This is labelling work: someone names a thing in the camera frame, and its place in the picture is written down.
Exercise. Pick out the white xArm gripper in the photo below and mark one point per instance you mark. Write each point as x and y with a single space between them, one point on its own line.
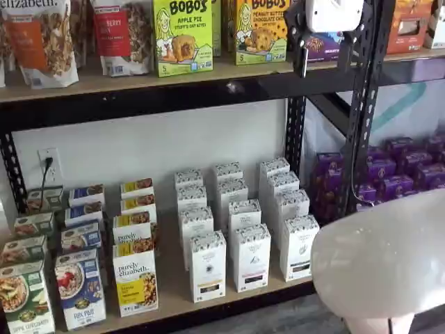
333 14

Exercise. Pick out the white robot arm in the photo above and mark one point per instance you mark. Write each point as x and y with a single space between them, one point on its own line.
382 261

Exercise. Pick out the purple snack bar box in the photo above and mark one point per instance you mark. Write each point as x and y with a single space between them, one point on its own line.
323 45

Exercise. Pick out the yellow Bobo's peanut butter box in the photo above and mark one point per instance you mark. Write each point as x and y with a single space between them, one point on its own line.
260 35

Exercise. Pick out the orange snack box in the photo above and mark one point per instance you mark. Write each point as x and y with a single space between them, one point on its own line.
408 28

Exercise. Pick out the black metal shelf rack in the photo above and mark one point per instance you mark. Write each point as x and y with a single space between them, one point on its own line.
174 95
410 77

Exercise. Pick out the wooden shelf board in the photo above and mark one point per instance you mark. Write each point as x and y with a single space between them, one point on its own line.
104 84
174 308
417 54

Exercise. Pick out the green Bobo's apple pie box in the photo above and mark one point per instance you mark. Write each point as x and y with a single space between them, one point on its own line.
182 38
216 28

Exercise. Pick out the white snack box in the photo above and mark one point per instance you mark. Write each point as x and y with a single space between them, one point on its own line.
437 31

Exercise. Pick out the purple carton box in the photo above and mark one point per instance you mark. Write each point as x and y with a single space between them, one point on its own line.
399 146
328 170
396 186
413 161
381 170
368 193
431 175
376 153
328 205

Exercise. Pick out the white floral box green strip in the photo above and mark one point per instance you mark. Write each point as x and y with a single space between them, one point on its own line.
299 248
274 165
291 203
283 181

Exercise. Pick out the white floral box pink strip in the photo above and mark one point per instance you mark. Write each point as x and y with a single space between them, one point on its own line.
227 170
252 259
232 193
244 214

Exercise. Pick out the white floral box yellow strip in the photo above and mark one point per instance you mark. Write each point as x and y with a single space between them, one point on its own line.
194 222
191 196
208 268
188 177

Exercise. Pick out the purely elizabeth yellow label box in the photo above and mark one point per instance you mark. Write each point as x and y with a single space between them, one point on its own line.
139 203
132 229
137 187
135 278

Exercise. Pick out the blue flax plus cereal box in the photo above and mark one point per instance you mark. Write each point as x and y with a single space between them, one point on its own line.
87 194
80 288
83 210
80 236

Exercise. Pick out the green apple cinnamon cereal box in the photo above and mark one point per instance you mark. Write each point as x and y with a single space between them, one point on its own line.
21 248
24 299
33 224
45 200

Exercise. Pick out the white sheet with teal stripe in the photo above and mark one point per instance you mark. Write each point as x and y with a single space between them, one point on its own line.
400 111

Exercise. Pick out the granola bag red label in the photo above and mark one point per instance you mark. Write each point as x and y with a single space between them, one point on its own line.
121 38

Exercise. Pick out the granola bag orange label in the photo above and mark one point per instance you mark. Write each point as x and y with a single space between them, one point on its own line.
34 45

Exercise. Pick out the white wall outlet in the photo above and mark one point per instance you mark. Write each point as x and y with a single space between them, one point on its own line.
55 163

